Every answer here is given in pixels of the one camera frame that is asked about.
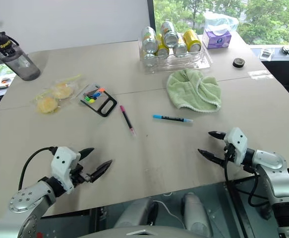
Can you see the grey sports water bottle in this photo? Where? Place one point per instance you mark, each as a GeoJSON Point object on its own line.
{"type": "Point", "coordinates": [17, 62]}

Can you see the clear plastic can rack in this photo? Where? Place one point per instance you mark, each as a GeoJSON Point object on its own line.
{"type": "Point", "coordinates": [184, 63]}

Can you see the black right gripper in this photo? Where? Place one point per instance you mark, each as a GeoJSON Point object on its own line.
{"type": "Point", "coordinates": [229, 152]}

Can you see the green towel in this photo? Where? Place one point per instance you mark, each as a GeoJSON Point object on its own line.
{"type": "Point", "coordinates": [196, 91]}

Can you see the silver rounded robot leg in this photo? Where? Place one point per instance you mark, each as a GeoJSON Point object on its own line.
{"type": "Point", "coordinates": [196, 213]}
{"type": "Point", "coordinates": [134, 212]}

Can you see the pink marker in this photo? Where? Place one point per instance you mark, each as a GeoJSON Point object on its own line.
{"type": "Point", "coordinates": [127, 120]}

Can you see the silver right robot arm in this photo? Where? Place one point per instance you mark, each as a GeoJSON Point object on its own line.
{"type": "Point", "coordinates": [275, 178]}

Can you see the blue marker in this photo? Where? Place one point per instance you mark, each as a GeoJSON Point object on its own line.
{"type": "Point", "coordinates": [171, 118]}

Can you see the clear plastic pastry bag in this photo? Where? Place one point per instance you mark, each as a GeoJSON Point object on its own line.
{"type": "Point", "coordinates": [52, 96]}

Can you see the grey robot torso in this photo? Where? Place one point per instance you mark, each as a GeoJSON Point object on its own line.
{"type": "Point", "coordinates": [139, 231]}

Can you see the black small object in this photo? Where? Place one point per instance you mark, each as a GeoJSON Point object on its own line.
{"type": "Point", "coordinates": [285, 50]}

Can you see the purple tissue box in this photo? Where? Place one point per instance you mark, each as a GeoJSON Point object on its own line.
{"type": "Point", "coordinates": [216, 41]}

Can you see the black tape roll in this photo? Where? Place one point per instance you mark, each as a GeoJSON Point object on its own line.
{"type": "Point", "coordinates": [238, 62]}

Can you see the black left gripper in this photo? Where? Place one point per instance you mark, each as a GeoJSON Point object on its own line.
{"type": "Point", "coordinates": [78, 176]}

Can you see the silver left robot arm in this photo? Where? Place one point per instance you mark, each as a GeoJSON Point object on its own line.
{"type": "Point", "coordinates": [25, 198]}

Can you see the yellow drink can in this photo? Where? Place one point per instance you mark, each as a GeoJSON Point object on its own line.
{"type": "Point", "coordinates": [192, 41]}
{"type": "Point", "coordinates": [162, 48]}

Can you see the yellow round pastry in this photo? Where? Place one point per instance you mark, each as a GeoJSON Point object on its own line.
{"type": "Point", "coordinates": [63, 91]}
{"type": "Point", "coordinates": [46, 105]}

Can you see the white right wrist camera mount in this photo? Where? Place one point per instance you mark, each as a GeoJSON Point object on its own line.
{"type": "Point", "coordinates": [237, 145]}

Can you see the white orange object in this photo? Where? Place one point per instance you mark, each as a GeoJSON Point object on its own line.
{"type": "Point", "coordinates": [1, 83]}

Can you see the black marker pack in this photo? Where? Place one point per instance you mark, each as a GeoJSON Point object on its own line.
{"type": "Point", "coordinates": [104, 105]}

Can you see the dark window post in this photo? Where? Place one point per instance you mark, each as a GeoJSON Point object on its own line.
{"type": "Point", "coordinates": [151, 15]}

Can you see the white small device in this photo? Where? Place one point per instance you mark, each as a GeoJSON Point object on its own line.
{"type": "Point", "coordinates": [267, 53]}

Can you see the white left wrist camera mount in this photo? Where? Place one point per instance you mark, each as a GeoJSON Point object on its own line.
{"type": "Point", "coordinates": [62, 161]}

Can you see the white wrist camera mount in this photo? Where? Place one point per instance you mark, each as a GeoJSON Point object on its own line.
{"type": "Point", "coordinates": [237, 145]}
{"type": "Point", "coordinates": [62, 161]}

